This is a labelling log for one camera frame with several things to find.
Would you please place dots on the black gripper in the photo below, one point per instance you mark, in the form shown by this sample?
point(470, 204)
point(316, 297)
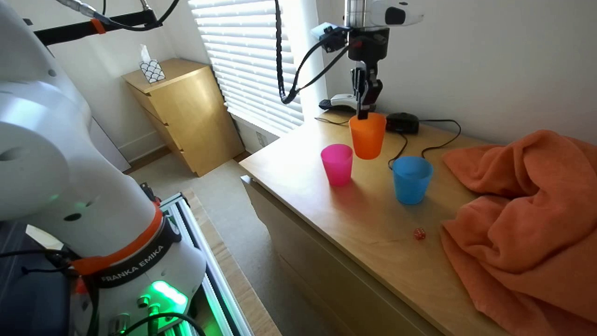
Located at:
point(370, 45)

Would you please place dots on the orange plastic cup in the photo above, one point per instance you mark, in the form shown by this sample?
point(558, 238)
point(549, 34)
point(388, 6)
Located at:
point(368, 141)

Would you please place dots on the pink plastic cup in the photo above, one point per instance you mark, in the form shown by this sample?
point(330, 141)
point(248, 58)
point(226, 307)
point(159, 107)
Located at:
point(338, 167)

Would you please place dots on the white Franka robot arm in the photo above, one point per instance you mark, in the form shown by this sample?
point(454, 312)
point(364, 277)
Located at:
point(62, 161)

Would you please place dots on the white handheld device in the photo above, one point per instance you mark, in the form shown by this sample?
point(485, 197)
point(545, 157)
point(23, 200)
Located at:
point(343, 101)

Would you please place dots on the blue plastic cup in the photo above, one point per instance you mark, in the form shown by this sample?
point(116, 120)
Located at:
point(411, 184)

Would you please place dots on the white window blind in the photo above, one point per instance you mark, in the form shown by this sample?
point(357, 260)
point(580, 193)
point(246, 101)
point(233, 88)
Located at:
point(252, 62)

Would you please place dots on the light wooden dresser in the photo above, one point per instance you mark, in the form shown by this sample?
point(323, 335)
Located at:
point(336, 236)

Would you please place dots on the small red die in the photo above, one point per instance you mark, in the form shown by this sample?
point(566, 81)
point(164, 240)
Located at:
point(420, 234)

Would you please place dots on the small wooden cabinet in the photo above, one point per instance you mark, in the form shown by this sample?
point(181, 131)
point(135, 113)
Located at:
point(187, 118)

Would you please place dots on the orange towel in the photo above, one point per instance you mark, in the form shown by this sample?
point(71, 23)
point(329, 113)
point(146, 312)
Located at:
point(528, 230)

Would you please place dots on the patterned tissue box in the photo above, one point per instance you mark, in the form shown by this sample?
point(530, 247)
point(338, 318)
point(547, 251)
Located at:
point(151, 68)

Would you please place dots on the aluminium robot stand frame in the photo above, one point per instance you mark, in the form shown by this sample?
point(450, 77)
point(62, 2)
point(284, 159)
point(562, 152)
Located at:
point(205, 262)

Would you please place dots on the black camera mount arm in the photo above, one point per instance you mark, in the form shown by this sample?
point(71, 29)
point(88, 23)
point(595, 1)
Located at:
point(80, 29)

